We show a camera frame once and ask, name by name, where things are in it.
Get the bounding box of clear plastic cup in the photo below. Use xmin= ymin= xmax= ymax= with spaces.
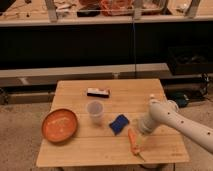
xmin=86 ymin=101 xmax=104 ymax=125

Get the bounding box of blue sponge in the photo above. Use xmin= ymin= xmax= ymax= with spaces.
xmin=109 ymin=114 xmax=129 ymax=135

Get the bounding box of black bin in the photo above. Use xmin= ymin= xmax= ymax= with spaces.
xmin=167 ymin=45 xmax=213 ymax=75

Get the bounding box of wooden table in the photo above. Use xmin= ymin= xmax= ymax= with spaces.
xmin=36 ymin=79 xmax=189 ymax=167

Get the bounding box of orange pepper with green stem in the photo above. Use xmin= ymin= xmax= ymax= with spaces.
xmin=128 ymin=128 xmax=143 ymax=158

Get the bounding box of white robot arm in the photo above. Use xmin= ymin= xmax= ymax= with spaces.
xmin=138 ymin=99 xmax=213 ymax=154

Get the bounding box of orange bowl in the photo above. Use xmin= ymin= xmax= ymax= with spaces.
xmin=41 ymin=109 xmax=78 ymax=143

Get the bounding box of blue cable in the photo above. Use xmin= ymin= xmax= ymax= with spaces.
xmin=131 ymin=18 xmax=138 ymax=80

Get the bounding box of black and red box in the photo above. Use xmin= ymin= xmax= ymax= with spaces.
xmin=87 ymin=88 xmax=110 ymax=98

